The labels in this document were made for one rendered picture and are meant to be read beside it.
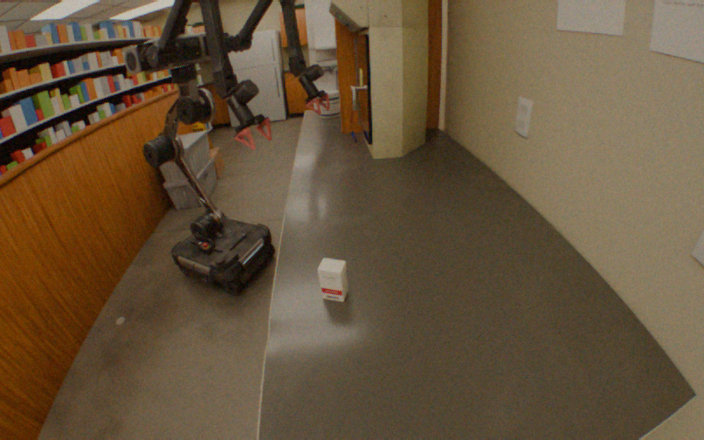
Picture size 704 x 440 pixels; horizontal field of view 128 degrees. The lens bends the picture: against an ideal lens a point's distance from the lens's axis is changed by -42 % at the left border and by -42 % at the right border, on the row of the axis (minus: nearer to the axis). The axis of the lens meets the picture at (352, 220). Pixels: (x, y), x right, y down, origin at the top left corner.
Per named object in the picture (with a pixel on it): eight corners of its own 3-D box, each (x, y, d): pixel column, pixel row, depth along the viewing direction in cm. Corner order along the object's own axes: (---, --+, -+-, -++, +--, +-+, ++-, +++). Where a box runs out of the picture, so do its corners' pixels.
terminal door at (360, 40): (361, 125, 132) (356, 36, 110) (371, 146, 106) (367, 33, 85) (359, 125, 132) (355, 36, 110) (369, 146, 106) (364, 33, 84)
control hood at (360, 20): (357, 31, 110) (355, 9, 104) (369, 27, 83) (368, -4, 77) (329, 33, 109) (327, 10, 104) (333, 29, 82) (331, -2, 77)
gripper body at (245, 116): (265, 117, 101) (254, 100, 98) (246, 125, 93) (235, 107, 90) (254, 126, 104) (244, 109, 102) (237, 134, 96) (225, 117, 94)
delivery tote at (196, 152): (215, 156, 311) (208, 129, 293) (196, 179, 261) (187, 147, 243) (183, 161, 309) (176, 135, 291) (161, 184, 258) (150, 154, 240)
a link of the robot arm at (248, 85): (230, 82, 97) (213, 87, 91) (247, 65, 91) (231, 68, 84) (246, 108, 101) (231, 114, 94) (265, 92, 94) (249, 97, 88)
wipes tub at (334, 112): (340, 113, 178) (338, 89, 170) (341, 117, 167) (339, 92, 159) (319, 114, 177) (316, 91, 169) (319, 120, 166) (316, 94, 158)
